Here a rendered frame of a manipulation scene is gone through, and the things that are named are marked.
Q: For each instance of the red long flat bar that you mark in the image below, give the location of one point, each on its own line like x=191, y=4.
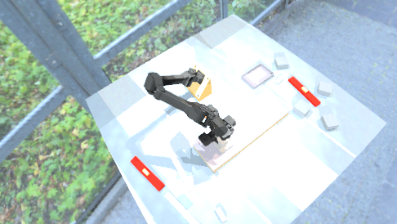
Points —
x=304, y=91
x=148, y=174

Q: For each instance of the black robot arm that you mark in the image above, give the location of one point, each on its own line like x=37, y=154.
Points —
x=154, y=85

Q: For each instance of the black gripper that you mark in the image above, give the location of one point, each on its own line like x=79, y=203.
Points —
x=207, y=139

